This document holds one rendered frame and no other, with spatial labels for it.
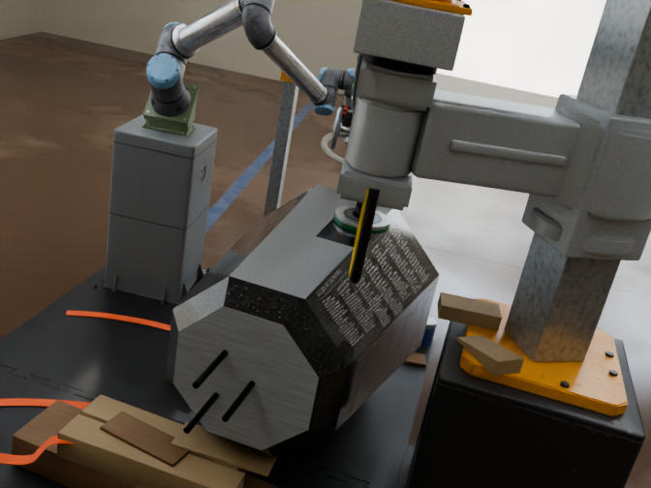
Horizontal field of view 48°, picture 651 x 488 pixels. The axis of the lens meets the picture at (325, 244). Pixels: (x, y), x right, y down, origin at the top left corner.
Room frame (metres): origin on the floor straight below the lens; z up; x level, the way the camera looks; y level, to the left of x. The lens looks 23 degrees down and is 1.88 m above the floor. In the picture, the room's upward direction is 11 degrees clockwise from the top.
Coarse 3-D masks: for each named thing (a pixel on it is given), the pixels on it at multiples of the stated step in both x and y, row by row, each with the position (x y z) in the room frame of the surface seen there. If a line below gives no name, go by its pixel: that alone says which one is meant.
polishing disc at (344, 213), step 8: (344, 208) 2.71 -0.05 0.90; (352, 208) 2.72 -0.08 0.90; (336, 216) 2.63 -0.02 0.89; (344, 216) 2.62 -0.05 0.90; (352, 216) 2.64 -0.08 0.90; (376, 216) 2.69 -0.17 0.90; (384, 216) 2.70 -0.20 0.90; (352, 224) 2.57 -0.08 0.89; (376, 224) 2.60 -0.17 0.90; (384, 224) 2.62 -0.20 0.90
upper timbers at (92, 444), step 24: (96, 408) 2.07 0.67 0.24; (120, 408) 2.09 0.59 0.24; (72, 432) 1.92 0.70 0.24; (96, 432) 1.95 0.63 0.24; (168, 432) 2.01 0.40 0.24; (72, 456) 1.90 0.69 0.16; (96, 456) 1.88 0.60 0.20; (120, 456) 1.86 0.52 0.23; (144, 456) 1.87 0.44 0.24; (192, 456) 1.92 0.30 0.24; (144, 480) 1.84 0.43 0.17; (168, 480) 1.82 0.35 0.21; (192, 480) 1.81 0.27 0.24; (216, 480) 1.83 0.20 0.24; (240, 480) 1.85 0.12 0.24
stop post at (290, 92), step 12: (288, 84) 4.44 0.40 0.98; (288, 96) 4.44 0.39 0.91; (288, 108) 4.43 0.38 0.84; (288, 120) 4.43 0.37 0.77; (276, 132) 4.44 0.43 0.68; (288, 132) 4.43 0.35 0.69; (276, 144) 4.44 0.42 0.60; (288, 144) 4.46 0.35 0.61; (276, 156) 4.44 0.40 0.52; (276, 168) 4.44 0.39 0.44; (276, 180) 4.43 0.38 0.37; (276, 192) 4.43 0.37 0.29; (276, 204) 4.43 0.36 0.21
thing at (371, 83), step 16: (368, 64) 1.92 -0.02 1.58; (368, 80) 1.91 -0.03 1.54; (384, 80) 1.91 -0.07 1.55; (400, 80) 1.91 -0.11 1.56; (416, 80) 1.90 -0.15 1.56; (432, 80) 1.92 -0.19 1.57; (352, 96) 2.49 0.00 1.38; (368, 96) 1.91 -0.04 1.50; (384, 96) 1.91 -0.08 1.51; (400, 96) 1.91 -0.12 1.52; (416, 96) 1.90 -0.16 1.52; (432, 96) 1.92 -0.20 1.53; (352, 176) 1.92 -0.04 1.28; (368, 176) 1.92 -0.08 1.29; (352, 192) 1.91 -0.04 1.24; (384, 192) 1.90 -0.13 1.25; (400, 192) 1.90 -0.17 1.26; (400, 208) 1.92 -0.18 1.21
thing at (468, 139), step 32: (448, 96) 2.02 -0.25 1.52; (448, 128) 1.94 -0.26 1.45; (480, 128) 1.95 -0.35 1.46; (512, 128) 1.97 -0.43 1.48; (544, 128) 1.98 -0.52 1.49; (576, 128) 2.00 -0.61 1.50; (416, 160) 1.94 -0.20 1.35; (448, 160) 1.94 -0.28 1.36; (480, 160) 1.96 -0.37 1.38; (512, 160) 1.97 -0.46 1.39; (544, 160) 1.97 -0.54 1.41; (576, 160) 1.98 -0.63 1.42; (608, 160) 1.94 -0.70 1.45; (640, 160) 1.94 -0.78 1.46; (544, 192) 1.99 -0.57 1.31; (576, 192) 1.96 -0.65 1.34; (608, 192) 1.94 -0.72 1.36; (640, 192) 1.95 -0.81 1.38
